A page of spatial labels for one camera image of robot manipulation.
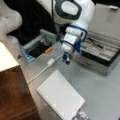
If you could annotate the brown wooden shelf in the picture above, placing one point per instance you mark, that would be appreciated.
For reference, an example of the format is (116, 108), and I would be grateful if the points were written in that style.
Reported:
(16, 101)

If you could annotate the black pen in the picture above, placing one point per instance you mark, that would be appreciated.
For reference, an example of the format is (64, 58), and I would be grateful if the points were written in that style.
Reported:
(95, 43)

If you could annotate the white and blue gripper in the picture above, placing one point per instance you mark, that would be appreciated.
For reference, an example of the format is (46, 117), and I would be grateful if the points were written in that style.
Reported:
(72, 42)

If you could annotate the metal binder clips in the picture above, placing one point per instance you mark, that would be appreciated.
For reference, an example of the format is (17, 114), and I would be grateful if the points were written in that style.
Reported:
(82, 115)

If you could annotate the white spiral notebook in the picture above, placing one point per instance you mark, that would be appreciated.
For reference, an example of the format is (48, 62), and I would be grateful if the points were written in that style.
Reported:
(60, 95)

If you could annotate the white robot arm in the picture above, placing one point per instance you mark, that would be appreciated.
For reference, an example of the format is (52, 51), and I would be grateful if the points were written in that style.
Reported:
(78, 15)

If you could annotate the grey metal tray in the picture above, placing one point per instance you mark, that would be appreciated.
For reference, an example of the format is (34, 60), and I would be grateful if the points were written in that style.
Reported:
(45, 37)

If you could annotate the black lidded drawer box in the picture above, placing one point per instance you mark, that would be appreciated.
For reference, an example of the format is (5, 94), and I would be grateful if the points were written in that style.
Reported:
(105, 30)

